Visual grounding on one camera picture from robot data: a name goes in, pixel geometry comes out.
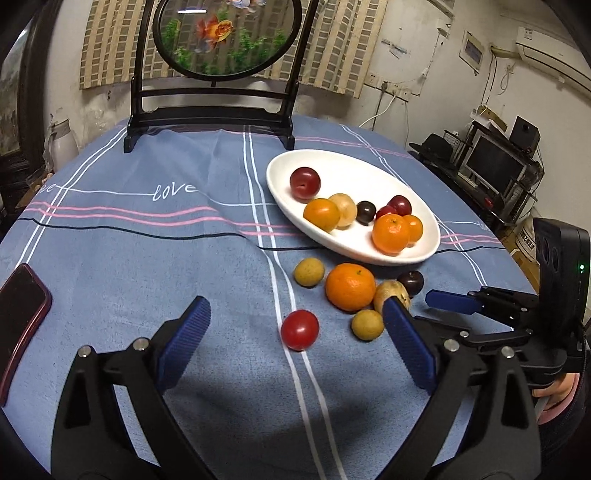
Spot red smartphone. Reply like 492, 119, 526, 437
0, 263, 52, 407

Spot white kettle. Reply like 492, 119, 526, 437
48, 119, 79, 172

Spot small yellow-brown fruit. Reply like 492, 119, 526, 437
294, 257, 325, 288

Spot small red tomato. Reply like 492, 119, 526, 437
280, 309, 320, 351

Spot blue striped tablecloth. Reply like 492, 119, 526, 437
0, 115, 541, 480

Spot small orange on plate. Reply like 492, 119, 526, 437
403, 214, 424, 245

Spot white air conditioner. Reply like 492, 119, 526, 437
515, 27, 591, 97

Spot large orange mandarin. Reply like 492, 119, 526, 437
325, 263, 377, 312

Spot white power cable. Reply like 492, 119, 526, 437
358, 91, 399, 129

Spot right hand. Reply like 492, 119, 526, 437
532, 373, 580, 425

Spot black speaker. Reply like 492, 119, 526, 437
509, 116, 541, 158

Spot yellow-brown longan fruit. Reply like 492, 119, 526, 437
351, 309, 385, 342

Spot dark purple plum on plate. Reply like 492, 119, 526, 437
356, 200, 377, 226

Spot small orange fruit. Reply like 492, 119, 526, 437
303, 198, 341, 232

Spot black thin cable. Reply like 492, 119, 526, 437
27, 216, 505, 255

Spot large orange on plate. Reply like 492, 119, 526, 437
372, 213, 410, 255

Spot pale striped pepino melon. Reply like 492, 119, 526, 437
373, 280, 411, 315

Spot pale yellow fruit on plate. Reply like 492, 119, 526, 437
329, 193, 356, 229

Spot computer monitor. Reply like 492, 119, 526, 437
461, 132, 526, 197

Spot wall power strip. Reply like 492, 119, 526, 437
363, 72, 412, 102

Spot striped beige curtain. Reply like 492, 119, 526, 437
79, 1, 387, 97

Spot dark red plum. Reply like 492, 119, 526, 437
388, 195, 413, 216

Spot white round plate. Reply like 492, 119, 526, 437
266, 149, 441, 266

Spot round goldfish screen ornament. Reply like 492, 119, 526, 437
151, 1, 303, 81

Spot black hat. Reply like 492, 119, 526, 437
409, 133, 453, 164

